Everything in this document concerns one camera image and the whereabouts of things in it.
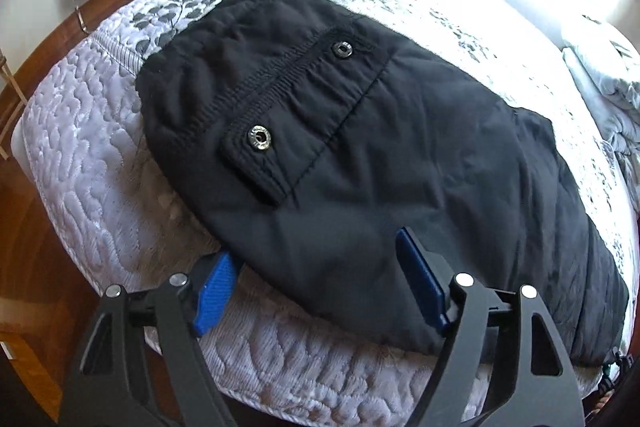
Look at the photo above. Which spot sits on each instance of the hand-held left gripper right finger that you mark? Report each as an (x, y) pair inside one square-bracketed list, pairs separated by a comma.
[(420, 279)]

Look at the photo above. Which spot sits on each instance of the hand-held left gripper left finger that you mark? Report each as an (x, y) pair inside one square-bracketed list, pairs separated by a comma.
[(215, 289)]

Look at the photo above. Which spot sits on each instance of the black jacket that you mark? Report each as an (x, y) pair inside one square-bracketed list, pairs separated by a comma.
[(350, 182)]

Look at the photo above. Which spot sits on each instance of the quilted leaf-print bedspread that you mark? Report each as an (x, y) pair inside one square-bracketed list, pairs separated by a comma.
[(100, 187)]

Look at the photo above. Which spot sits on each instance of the grey folded duvet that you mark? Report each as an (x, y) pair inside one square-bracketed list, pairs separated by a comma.
[(610, 82)]

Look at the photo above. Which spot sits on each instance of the light wooden frame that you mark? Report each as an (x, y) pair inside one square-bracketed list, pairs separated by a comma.
[(12, 92)]

